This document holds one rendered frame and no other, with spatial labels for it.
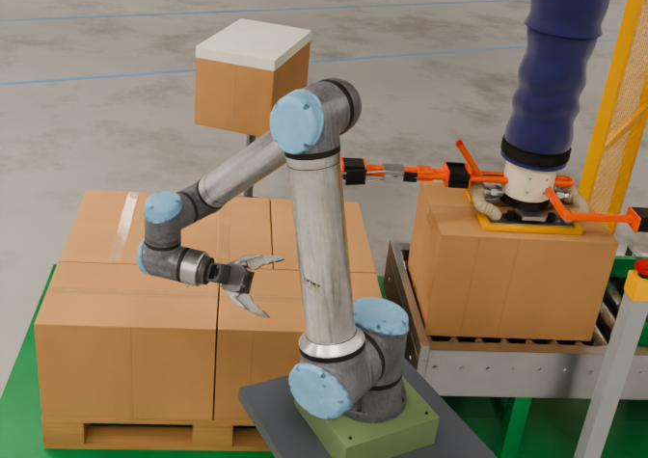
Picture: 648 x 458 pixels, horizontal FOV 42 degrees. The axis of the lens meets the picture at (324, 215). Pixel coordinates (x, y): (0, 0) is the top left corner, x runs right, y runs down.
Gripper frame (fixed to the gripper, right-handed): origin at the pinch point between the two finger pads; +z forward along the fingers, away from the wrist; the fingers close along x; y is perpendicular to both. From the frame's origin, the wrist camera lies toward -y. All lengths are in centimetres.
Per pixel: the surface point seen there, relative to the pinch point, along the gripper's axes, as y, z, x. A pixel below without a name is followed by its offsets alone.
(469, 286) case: 85, 43, -16
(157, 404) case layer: 87, -53, 49
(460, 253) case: 76, 38, -26
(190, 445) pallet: 101, -41, 63
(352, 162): 68, -2, -46
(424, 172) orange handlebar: 73, 21, -49
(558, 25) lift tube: 46, 53, -96
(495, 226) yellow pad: 77, 47, -37
